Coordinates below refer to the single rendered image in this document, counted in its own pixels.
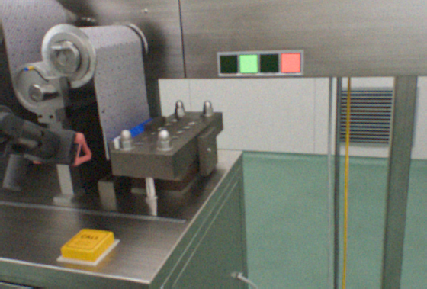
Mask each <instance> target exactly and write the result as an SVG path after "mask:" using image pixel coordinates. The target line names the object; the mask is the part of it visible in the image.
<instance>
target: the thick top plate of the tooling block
mask: <svg viewBox="0 0 427 289"><path fill-rule="evenodd" d="M185 113H186V114H183V115H175V113H172V114H170V115H169V116H168V117H167V118H166V122H165V123H163V124H162V125H160V126H159V127H157V128H155V129H154V130H144V131H143V132H142V133H140V134H138V135H137V136H135V137H133V138H132V139H133V140H134V145H135V146H136V148H135V149H132V150H128V151H121V150H119V149H114V150H112V151H111V155H110V157H111V166H112V171H113V175H118V176H119V175H127V176H136V177H146V178H164V179H173V180H175V178H176V177H177V176H178V175H179V174H181V173H182V171H183V170H184V169H185V168H186V167H187V166H189V165H190V164H191V162H192V161H193V160H194V159H196V158H197V157H198V155H199V154H198V136H200V135H201V134H202V133H203V132H204V131H205V130H206V129H207V128H209V127H216V132H217V136H218V135H219V134H220V132H221V131H222V130H223V112H214V113H213V115H212V116H203V112H201V111H186V112H185ZM161 130H167V131H168V133H169V137H170V139H171V140H172V146H173V149H171V150H169V151H158V143H157V141H158V140H159V132H160V131H161Z"/></svg>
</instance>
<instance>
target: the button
mask: <svg viewBox="0 0 427 289"><path fill-rule="evenodd" d="M113 244H114V234H113V233H112V232H106V231H100V230H90V229H83V230H81V231H80V232H79V233H78V234H77V235H76V236H75V237H74V238H72V239H71V240H69V241H68V242H67V244H65V245H64V246H63V247H62V248H61V250H62V254H63V258H70V259H75V260H80V261H85V262H95V261H96V260H97V259H98V258H99V257H100V256H101V255H103V254H104V252H105V251H106V250H107V249H108V248H109V247H110V246H111V245H113Z"/></svg>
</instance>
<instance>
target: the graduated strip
mask: <svg viewBox="0 0 427 289"><path fill-rule="evenodd" d="M0 204H6V205H12V206H19V207H37V208H43V209H50V210H61V211H68V212H80V213H87V214H99V215H105V216H112V217H129V218H136V219H142V220H154V221H160V222H166V223H187V221H188V220H189V219H185V218H179V217H167V216H160V215H155V216H154V215H147V214H135V213H128V212H122V211H115V210H96V209H90V208H83V207H70V206H63V205H51V204H38V203H31V202H24V201H12V200H0Z"/></svg>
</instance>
